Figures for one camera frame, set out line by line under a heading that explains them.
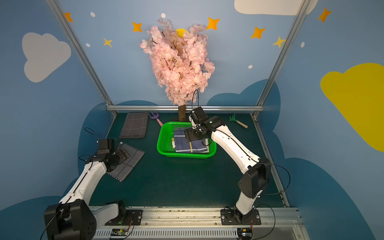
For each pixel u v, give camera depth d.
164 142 1.00
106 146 0.65
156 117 1.20
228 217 0.74
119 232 0.72
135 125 1.12
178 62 0.71
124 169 0.91
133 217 0.74
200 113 0.61
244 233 0.73
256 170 0.44
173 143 0.93
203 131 0.56
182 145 0.96
